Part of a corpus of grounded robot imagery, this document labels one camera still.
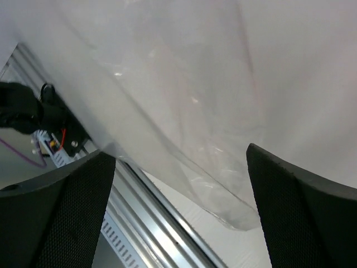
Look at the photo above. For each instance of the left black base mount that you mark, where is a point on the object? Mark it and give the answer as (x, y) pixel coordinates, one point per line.
(65, 132)

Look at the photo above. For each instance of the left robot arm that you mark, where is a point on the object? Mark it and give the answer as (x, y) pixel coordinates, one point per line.
(20, 109)

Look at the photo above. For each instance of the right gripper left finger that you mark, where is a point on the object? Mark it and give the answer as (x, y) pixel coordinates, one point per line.
(54, 220)

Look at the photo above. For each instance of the white slotted cable duct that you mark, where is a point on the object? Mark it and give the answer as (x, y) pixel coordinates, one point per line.
(114, 248)

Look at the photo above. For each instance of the aluminium rail frame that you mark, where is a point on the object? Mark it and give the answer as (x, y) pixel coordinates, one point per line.
(159, 232)

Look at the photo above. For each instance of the clear zip top bag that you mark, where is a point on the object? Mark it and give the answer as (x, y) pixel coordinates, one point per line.
(182, 88)

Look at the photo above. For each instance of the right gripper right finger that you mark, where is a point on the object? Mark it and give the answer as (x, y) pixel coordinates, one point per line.
(307, 220)

